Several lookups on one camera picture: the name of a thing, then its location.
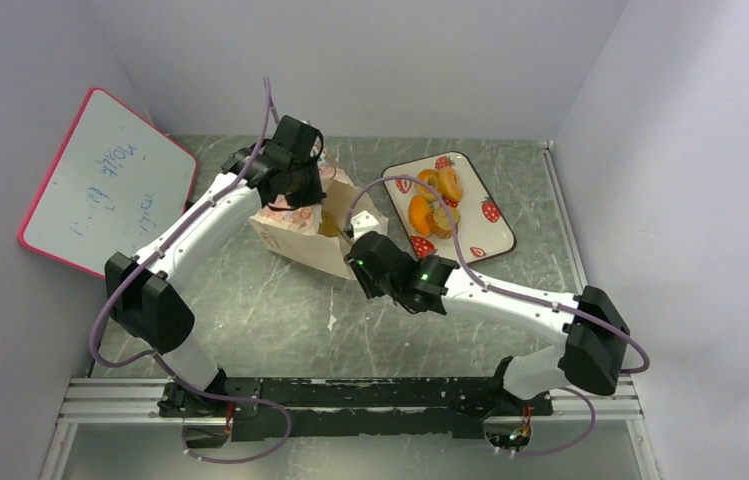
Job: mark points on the brown round bread slice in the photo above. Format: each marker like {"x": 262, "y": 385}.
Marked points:
{"x": 442, "y": 221}

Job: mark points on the orange fake bread roll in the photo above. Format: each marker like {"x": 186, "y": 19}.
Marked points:
{"x": 450, "y": 185}

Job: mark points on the beige paper gift bag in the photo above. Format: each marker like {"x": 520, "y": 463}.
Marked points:
{"x": 311, "y": 235}

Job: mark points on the orange fake bread bun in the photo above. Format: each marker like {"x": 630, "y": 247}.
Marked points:
{"x": 418, "y": 211}

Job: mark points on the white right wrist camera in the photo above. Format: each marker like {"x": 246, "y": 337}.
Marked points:
{"x": 366, "y": 222}

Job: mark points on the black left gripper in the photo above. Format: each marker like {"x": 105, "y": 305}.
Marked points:
{"x": 316, "y": 195}

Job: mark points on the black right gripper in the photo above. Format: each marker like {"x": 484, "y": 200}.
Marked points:
{"x": 366, "y": 258}

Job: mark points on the orange fake donut bread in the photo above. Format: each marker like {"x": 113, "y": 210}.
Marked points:
{"x": 429, "y": 190}

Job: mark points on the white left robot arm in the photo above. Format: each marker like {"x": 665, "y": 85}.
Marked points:
{"x": 144, "y": 289}

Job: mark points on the strawberry print white tray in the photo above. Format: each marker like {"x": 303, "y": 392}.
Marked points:
{"x": 482, "y": 231}

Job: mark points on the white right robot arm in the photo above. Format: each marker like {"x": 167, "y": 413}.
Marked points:
{"x": 585, "y": 332}

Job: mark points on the pink framed whiteboard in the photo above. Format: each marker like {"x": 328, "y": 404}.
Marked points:
{"x": 115, "y": 184}

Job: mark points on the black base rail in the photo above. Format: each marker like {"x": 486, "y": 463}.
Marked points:
{"x": 260, "y": 409}

